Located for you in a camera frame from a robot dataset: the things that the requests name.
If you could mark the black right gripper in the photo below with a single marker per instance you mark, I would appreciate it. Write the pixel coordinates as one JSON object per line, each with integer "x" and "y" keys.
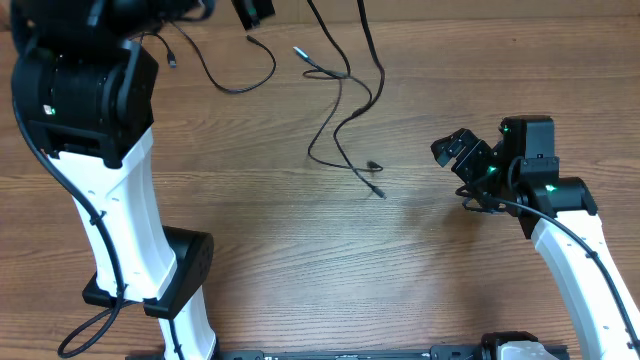
{"x": 473, "y": 152}

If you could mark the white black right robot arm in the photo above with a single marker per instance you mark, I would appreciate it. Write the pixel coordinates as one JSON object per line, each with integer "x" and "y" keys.
{"x": 520, "y": 176}

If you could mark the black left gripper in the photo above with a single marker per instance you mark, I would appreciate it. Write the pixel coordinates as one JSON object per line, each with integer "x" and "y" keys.
{"x": 251, "y": 12}

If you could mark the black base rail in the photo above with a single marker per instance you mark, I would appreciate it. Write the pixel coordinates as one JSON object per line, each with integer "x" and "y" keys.
{"x": 437, "y": 352}

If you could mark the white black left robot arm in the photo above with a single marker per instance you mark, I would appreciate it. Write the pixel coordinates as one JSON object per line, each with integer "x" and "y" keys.
{"x": 81, "y": 92}

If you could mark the brown cardboard back board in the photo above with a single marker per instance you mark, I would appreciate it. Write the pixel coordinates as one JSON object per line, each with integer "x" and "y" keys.
{"x": 343, "y": 11}

